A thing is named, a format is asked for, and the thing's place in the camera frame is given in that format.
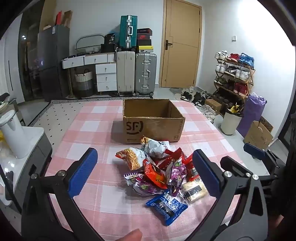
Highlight teal suitcase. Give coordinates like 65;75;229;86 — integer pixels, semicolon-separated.
119;15;138;50

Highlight metal arch rack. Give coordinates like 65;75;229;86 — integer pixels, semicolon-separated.
75;34;104;55

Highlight purple bag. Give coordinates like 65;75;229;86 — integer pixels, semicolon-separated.
236;92;267;137

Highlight orange noodle snack bag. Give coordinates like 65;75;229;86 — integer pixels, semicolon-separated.
115;148;151;171

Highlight pile of shoes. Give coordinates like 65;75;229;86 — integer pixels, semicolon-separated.
180;86;216;121

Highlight wooden door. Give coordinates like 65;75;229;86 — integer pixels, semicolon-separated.
160;0;202;88

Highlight woven laundry basket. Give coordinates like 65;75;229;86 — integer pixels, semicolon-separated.
73;69;93;98

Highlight person's left hand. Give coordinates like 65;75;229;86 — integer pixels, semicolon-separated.
116;228;143;241

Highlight brown cardboard box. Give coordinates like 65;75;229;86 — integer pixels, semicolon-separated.
122;98;186;144

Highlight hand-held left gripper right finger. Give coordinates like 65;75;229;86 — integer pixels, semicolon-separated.
192;149;270;241

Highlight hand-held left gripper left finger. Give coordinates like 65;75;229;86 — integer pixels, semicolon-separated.
21;148;104;241

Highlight white kettle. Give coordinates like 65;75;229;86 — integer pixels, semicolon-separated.
0;109;26;159

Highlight stack of shoe boxes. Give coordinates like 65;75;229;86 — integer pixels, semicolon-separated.
136;28;154;54

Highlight open flat cardboard box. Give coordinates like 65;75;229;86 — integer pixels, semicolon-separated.
243;117;274;151

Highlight grey side cabinet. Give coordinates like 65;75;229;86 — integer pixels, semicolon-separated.
0;126;53;209

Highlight red and white snack packet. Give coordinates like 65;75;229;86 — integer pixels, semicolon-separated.
142;159;168;189

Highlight wooden shoe rack with shoes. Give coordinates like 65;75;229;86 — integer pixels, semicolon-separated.
213;50;256;116

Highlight black bag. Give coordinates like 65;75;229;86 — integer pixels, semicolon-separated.
103;33;117;52

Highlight purple snack packet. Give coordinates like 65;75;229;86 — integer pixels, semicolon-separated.
123;173;167;195
166;160;188;197

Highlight beige cracker packet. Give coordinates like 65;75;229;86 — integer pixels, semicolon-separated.
180;179;208;204

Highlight person's right forearm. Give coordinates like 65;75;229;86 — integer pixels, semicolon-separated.
270;214;287;241

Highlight pink checked tablecloth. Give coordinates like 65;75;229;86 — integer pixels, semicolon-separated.
44;100;264;241

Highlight red chips bag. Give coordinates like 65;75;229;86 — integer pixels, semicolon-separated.
157;148;185;169

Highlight silver suitcase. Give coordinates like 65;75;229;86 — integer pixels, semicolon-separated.
135;52;158;96

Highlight grey door mat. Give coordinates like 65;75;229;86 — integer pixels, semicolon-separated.
169;86;204;95

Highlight dark grey fridge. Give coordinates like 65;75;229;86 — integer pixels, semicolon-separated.
37;24;70;101

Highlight white trash bin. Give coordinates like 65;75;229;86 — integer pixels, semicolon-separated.
220;105;244;136

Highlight small closed cardboard box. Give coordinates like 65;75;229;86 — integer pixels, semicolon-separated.
205;98;222;115

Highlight cream suitcase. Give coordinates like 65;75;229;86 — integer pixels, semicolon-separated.
116;50;136;94

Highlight silver white snack bag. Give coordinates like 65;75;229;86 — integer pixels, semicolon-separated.
141;136;170;159

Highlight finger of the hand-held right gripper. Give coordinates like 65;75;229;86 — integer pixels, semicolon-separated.
243;143;286;168

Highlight small red snack packet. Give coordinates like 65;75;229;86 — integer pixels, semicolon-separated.
184;153;200;182

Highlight white drawer desk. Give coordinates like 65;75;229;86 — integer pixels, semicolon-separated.
61;52;117;95

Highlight flat cardboard pieces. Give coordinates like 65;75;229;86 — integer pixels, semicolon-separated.
43;10;73;32

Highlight blue snack packet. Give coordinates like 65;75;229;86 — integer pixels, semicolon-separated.
146;192;188;226

